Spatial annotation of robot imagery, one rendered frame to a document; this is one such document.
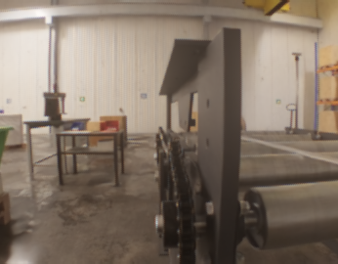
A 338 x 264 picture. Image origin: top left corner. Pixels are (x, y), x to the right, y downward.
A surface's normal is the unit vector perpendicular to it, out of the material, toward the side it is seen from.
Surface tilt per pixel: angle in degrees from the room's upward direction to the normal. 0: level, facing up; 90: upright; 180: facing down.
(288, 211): 59
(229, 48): 90
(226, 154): 90
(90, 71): 90
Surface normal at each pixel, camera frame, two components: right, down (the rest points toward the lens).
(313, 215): 0.06, -0.25
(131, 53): 0.07, 0.09
